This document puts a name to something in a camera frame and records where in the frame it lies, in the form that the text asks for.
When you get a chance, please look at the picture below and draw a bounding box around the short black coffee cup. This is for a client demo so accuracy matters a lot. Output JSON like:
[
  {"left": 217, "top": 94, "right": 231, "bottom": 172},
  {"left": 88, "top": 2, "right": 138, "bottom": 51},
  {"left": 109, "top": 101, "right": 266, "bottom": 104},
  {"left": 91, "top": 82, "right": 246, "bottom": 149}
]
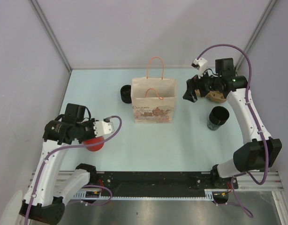
[{"left": 120, "top": 85, "right": 132, "bottom": 104}]

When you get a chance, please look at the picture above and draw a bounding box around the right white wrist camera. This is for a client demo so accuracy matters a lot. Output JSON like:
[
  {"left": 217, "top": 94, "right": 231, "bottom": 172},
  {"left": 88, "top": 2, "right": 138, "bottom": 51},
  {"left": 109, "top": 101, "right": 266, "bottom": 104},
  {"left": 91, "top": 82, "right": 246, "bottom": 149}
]
[{"left": 191, "top": 58, "right": 208, "bottom": 79}]

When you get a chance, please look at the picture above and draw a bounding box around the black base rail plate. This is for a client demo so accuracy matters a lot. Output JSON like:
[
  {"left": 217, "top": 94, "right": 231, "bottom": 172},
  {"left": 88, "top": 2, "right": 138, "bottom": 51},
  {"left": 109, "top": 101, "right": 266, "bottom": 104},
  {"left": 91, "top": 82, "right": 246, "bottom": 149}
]
[{"left": 89, "top": 172, "right": 238, "bottom": 197}]

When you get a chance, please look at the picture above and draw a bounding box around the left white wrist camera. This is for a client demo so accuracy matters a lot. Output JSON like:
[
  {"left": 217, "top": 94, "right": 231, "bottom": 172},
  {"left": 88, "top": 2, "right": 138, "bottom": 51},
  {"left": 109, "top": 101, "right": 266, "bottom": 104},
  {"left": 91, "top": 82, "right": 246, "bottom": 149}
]
[{"left": 93, "top": 121, "right": 114, "bottom": 138}]

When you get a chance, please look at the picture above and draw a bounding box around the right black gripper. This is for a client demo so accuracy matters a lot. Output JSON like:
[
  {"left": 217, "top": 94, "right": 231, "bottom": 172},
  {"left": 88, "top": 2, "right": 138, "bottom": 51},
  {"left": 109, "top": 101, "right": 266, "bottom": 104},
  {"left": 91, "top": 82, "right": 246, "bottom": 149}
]
[{"left": 183, "top": 67, "right": 222, "bottom": 102}]

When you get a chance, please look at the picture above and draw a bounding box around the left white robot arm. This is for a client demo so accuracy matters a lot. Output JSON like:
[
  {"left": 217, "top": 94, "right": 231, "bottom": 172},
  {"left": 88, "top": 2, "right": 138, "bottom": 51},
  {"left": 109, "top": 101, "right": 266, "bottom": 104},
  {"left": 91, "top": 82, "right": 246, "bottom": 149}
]
[{"left": 19, "top": 104, "right": 98, "bottom": 225}]

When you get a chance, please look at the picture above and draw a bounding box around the white slotted cable duct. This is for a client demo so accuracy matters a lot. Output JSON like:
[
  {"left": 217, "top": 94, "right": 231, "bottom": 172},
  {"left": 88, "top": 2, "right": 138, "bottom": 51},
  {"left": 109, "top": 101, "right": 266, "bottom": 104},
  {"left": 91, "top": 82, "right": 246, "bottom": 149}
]
[{"left": 73, "top": 189, "right": 229, "bottom": 201}]

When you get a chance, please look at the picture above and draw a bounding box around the red cylindrical container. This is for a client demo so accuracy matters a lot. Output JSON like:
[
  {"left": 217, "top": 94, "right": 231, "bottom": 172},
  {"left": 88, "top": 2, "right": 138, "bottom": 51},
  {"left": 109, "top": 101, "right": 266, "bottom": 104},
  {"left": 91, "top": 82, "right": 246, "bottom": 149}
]
[{"left": 83, "top": 136, "right": 105, "bottom": 152}]

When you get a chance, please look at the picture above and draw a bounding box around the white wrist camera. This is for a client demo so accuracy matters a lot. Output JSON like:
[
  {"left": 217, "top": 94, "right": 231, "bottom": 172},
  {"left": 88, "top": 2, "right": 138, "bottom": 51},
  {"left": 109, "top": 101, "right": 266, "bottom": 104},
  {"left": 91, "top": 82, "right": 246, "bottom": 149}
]
[
  {"left": 93, "top": 121, "right": 114, "bottom": 138},
  {"left": 191, "top": 58, "right": 208, "bottom": 79}
]

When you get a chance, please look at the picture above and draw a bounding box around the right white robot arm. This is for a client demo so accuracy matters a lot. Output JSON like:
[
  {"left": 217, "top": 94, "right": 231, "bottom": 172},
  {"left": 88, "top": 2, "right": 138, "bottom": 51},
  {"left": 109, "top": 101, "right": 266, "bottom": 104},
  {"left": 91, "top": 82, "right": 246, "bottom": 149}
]
[{"left": 183, "top": 58, "right": 282, "bottom": 188}]

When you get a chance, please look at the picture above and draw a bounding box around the tall black coffee cup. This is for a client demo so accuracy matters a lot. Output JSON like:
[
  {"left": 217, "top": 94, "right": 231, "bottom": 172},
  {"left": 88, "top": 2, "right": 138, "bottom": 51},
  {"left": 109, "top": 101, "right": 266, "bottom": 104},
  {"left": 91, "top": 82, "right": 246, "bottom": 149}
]
[{"left": 207, "top": 106, "right": 229, "bottom": 131}]

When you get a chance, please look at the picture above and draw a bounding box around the beige paper takeout bag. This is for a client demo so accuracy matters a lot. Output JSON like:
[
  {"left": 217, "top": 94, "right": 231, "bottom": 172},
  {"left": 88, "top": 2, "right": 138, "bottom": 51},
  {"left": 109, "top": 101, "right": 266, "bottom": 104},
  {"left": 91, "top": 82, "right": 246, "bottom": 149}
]
[{"left": 130, "top": 56, "right": 178, "bottom": 124}]

